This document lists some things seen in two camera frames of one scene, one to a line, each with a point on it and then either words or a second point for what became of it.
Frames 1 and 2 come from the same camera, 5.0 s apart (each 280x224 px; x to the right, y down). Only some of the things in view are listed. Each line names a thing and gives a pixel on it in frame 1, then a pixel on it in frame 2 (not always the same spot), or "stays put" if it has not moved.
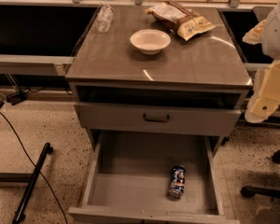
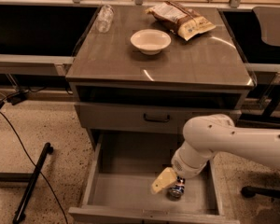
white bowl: [150, 41] stays put
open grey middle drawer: [128, 180] stays put
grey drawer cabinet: [188, 97] stays put
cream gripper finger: [272, 87] to [187, 161]
